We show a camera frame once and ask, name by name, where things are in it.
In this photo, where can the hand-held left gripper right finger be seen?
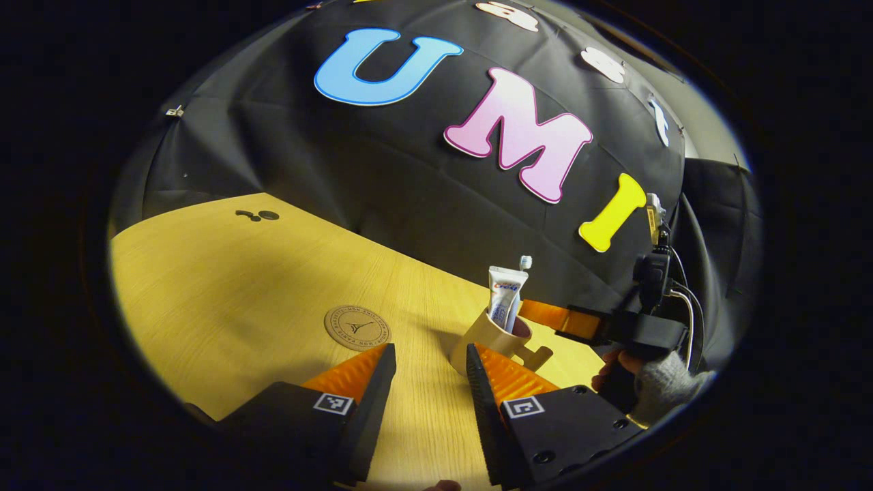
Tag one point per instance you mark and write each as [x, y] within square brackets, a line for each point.
[487, 423]

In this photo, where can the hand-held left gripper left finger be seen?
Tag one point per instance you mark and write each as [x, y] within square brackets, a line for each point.
[372, 416]

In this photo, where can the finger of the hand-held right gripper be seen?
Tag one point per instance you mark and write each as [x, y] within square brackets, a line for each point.
[559, 317]

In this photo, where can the white toothpaste tube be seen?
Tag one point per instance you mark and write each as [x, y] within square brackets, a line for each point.
[506, 296]

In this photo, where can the grey toothbrush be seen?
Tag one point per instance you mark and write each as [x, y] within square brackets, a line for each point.
[524, 262]

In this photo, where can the round cork coaster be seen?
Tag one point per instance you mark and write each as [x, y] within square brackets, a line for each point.
[357, 328]

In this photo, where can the wooden desktop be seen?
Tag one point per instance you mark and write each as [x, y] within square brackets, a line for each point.
[239, 293]

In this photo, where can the black desktop grommet holes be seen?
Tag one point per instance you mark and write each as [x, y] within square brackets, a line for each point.
[259, 215]

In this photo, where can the black backdrop cloth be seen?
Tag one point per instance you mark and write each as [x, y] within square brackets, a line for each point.
[382, 157]

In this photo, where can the small silver clip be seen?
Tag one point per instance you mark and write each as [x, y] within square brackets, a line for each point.
[175, 111]

